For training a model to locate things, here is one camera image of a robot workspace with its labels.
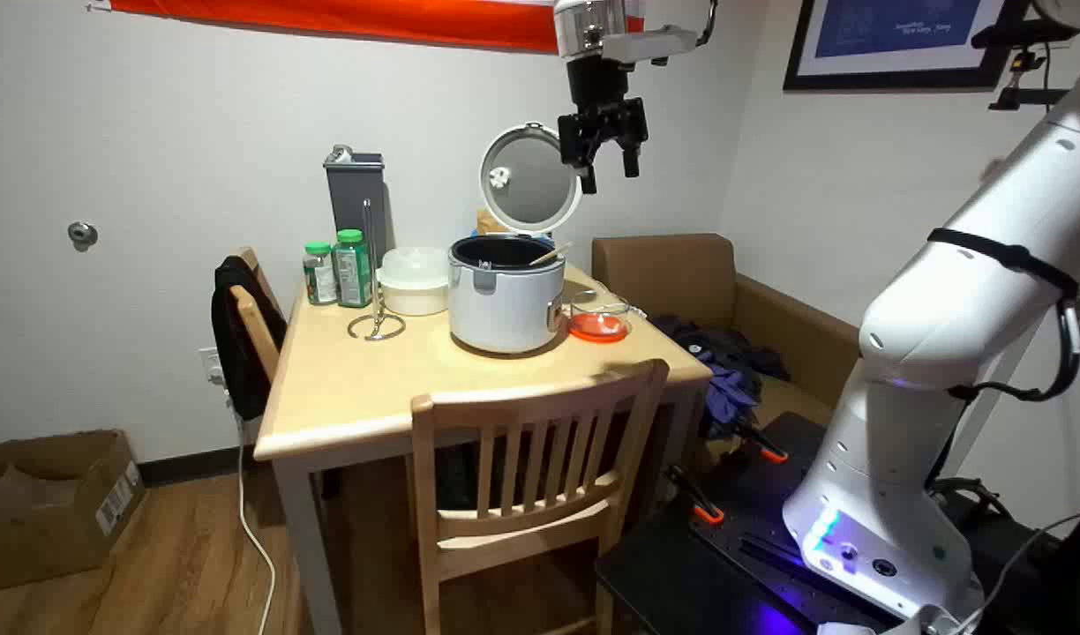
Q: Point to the white rice cooker with lid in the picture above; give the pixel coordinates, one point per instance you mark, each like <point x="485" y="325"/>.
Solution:
<point x="507" y="296"/>

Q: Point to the light wooden table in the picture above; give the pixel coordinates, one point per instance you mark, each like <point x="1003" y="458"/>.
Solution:
<point x="363" y="390"/>

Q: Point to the white plastic bowl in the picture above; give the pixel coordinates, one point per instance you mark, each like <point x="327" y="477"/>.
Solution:
<point x="414" y="285"/>

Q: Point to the wooden spatula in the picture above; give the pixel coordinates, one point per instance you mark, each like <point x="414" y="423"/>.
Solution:
<point x="545" y="252"/>

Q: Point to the black framed picture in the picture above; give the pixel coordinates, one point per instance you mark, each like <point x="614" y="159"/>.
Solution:
<point x="893" y="42"/>

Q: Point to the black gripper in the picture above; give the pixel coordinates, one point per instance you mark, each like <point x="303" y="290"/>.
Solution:
<point x="600" y="85"/>

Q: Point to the red wall banner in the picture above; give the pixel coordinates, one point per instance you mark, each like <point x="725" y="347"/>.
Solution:
<point x="329" y="20"/>

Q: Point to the purple cloth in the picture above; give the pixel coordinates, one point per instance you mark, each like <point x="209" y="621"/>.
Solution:
<point x="729" y="376"/>

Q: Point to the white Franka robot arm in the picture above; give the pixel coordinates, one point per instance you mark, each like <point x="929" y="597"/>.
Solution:
<point x="974" y="296"/>

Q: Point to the cardboard box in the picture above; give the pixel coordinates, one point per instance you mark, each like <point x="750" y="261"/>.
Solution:
<point x="47" y="505"/>

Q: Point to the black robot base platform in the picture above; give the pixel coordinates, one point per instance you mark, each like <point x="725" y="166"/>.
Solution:
<point x="682" y="578"/>

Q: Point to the round metal wall knob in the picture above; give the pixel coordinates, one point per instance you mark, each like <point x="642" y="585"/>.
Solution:
<point x="82" y="233"/>

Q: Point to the brown sofa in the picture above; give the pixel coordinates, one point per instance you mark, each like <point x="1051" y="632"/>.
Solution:
<point x="667" y="277"/>

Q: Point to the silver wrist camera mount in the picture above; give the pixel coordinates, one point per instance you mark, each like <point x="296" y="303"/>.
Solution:
<point x="590" y="25"/>

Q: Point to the tall green-capped bottle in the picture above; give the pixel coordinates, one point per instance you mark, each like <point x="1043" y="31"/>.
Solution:
<point x="353" y="271"/>

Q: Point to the black camera stand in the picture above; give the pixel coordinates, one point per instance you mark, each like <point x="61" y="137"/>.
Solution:
<point x="1029" y="59"/>

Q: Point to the orange round dish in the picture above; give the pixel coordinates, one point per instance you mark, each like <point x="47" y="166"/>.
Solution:
<point x="597" y="325"/>

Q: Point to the wooden chair with jacket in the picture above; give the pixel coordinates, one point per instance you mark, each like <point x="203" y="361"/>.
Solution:
<point x="257" y="319"/>

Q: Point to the wooden slat-back chair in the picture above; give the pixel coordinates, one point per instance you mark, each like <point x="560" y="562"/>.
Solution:
<point x="527" y="471"/>

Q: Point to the small green-capped bottle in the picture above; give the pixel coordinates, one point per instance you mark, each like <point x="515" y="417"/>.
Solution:
<point x="317" y="277"/>

